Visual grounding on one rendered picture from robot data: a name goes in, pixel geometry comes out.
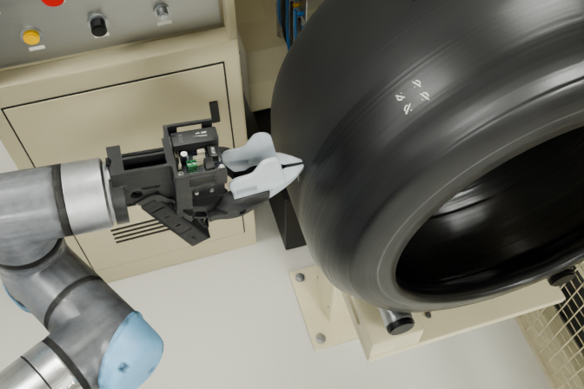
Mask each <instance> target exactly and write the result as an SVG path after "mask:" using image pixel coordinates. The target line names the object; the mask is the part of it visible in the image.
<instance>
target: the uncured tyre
mask: <svg viewBox="0 0 584 389"><path fill-rule="evenodd" d="M421 72H422V74H423V75H424V76H425V78H426V80H427V81H428V83H429V85H430V86H431V88H432V89H433V91H434V92H435V94H436V95H437V97H436V98H435V99H434V100H433V101H431V102H429V103H428V104H427V105H425V106H424V107H422V108H421V109H419V110H418V111H417V112H415V113H414V114H413V115H412V116H410V117H409V118H408V119H407V120H406V121H404V120H403V119H402V117H401V115H400V114H399V112H398V111H397V109H396V108H395V106H394V104H393V103H392V102H391V100H390V97H391V96H392V95H393V94H394V93H395V92H396V91H397V90H399V89H400V88H401V87H403V86H404V85H405V84H407V83H408V82H410V81H411V80H412V79H414V78H415V77H416V76H418V75H419V74H420V73H421ZM270 116H271V138H272V142H273V144H274V147H275V151H276V152H277V153H283V154H286V155H292V156H295V157H296V158H299V159H301V160H302V163H303V165H304V168H303V171H302V178H301V182H300V185H299V187H298V185H297V182H296V179H294V180H293V181H292V182H291V183H290V184H289V185H288V186H287V187H286V188H287V190H288V193H289V197H290V200H291V202H292V205H293V207H294V210H295V214H296V217H297V219H298V221H299V224H300V227H301V229H302V233H303V236H304V239H305V241H306V243H307V246H308V249H309V252H310V254H311V256H312V258H313V260H314V261H315V263H316V265H317V266H318V267H319V268H320V269H321V270H322V272H323V273H324V274H325V276H326V277H327V278H328V280H329V281H330V282H331V283H332V284H333V285H334V286H335V287H336V288H338V289H339V290H341V291H343V292H344V293H347V294H349V295H351V296H353V297H356V298H357V299H359V300H363V301H365V302H368V303H369V304H371V305H374V306H376V307H379V308H382V309H386V310H389V311H395V312H403V313H423V312H433V311H441V310H446V309H451V308H456V307H464V306H467V305H471V304H474V303H478V302H482V301H485V300H490V299H493V298H496V297H499V296H502V295H504V294H507V293H512V292H514V291H516V290H519V289H522V288H524V287H528V286H530V285H533V284H534V283H537V282H539V281H541V280H545V279H546V278H549V277H551V276H553V275H555V274H558V273H560V272H562V271H564V270H566V269H568V268H570V267H572V266H574V265H576V264H578V263H580V262H582V261H584V0H415V1H412V0H324V1H323V3H322V4H321V5H320V6H319V7H318V8H317V10H316V11H315V12H314V14H313V15H312V16H311V17H310V19H309V20H308V21H307V22H306V23H305V25H304V26H303V28H302V29H301V31H300V32H299V34H298V35H297V37H296V39H295V40H294V42H293V43H292V45H291V47H290V49H289V51H288V53H287V55H286V56H285V58H284V61H283V63H282V66H281V68H280V70H279V73H278V76H277V78H276V81H275V87H274V91H273V95H272V101H271V113H270Z"/></svg>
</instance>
